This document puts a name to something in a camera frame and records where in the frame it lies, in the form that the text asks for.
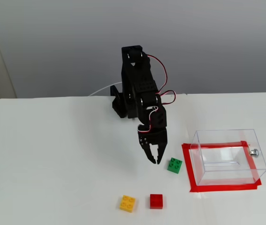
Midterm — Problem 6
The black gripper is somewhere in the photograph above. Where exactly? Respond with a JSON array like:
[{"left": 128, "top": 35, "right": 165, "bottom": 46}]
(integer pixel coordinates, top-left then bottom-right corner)
[{"left": 137, "top": 105, "right": 169, "bottom": 165}]

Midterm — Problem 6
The red lego brick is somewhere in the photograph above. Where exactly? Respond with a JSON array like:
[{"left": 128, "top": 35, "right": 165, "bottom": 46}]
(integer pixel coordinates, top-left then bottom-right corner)
[{"left": 149, "top": 194, "right": 164, "bottom": 210}]

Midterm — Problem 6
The green lego brick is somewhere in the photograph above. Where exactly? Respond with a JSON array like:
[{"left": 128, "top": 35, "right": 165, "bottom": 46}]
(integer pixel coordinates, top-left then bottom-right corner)
[{"left": 166, "top": 157, "right": 183, "bottom": 175}]

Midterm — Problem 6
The yellow lego brick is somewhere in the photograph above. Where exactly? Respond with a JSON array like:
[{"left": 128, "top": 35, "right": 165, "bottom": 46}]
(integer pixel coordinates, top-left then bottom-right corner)
[{"left": 119, "top": 195, "right": 137, "bottom": 213}]

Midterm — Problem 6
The transparent plastic box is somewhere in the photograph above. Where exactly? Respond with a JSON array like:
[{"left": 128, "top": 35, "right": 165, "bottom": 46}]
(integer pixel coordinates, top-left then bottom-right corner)
[{"left": 190, "top": 128, "right": 266, "bottom": 186}]

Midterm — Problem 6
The silver box lock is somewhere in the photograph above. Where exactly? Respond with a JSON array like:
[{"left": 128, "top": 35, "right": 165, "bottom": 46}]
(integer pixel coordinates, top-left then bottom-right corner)
[{"left": 248, "top": 146, "right": 260, "bottom": 158}]

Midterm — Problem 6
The black table clamp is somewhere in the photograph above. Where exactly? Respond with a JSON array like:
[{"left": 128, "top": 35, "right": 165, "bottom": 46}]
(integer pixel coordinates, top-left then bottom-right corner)
[{"left": 110, "top": 85, "right": 122, "bottom": 101}]

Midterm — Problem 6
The gripper servo wire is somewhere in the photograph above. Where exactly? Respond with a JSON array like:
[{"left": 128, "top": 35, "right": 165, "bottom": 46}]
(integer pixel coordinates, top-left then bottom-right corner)
[{"left": 137, "top": 105, "right": 159, "bottom": 133}]

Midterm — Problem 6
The red tape frame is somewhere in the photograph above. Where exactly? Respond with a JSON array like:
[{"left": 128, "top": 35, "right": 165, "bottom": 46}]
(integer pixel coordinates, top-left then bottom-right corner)
[{"left": 181, "top": 140, "right": 263, "bottom": 193}]

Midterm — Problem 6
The wrist servo wire loop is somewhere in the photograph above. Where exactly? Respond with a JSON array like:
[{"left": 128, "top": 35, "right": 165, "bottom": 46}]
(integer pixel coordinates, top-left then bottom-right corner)
[{"left": 146, "top": 54, "right": 178, "bottom": 106}]

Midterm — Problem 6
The white cable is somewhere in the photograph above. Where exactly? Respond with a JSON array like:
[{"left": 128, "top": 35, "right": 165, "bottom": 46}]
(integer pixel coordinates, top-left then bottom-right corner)
[{"left": 88, "top": 82, "right": 122, "bottom": 97}]

